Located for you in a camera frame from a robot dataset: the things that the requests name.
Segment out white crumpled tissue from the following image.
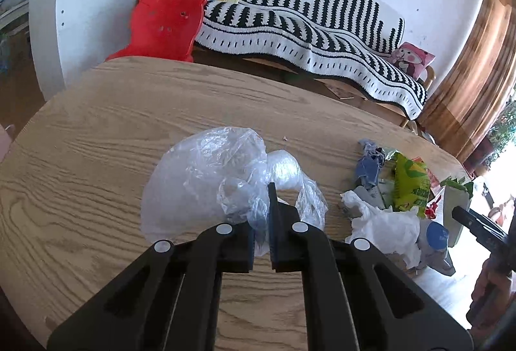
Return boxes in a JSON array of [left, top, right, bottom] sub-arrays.
[[341, 190, 422, 269]]

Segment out white cabinet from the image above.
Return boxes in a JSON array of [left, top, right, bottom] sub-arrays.
[[29, 0, 156, 102]]

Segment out brown curtain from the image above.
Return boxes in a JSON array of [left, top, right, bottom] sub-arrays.
[[417, 0, 516, 174]]

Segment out black and white blanket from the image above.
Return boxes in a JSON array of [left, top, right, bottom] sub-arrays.
[[193, 0, 428, 121]]

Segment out green plants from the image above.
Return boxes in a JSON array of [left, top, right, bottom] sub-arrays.
[[488, 101, 516, 158]]

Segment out pink plush pillow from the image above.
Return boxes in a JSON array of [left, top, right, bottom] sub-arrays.
[[388, 42, 436, 81]]

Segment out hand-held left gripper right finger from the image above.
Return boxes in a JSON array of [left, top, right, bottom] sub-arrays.
[[268, 182, 474, 351]]

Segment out person's right hand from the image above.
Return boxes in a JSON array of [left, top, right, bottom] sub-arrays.
[[471, 274, 516, 339]]

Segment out green yellow snack packet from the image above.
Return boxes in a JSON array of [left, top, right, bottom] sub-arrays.
[[393, 153, 432, 218]]

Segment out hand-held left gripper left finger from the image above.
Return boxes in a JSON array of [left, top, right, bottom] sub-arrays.
[[46, 220, 256, 351]]

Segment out blue crumpled wrapper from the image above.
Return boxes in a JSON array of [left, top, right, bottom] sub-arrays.
[[352, 138, 385, 188]]

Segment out green and white wrapper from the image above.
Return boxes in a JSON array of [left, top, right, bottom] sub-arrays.
[[441, 177, 474, 247]]

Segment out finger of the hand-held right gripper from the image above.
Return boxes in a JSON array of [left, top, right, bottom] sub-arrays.
[[451, 206, 509, 245]]

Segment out clear plastic bag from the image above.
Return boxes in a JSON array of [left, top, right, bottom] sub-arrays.
[[140, 127, 328, 257]]

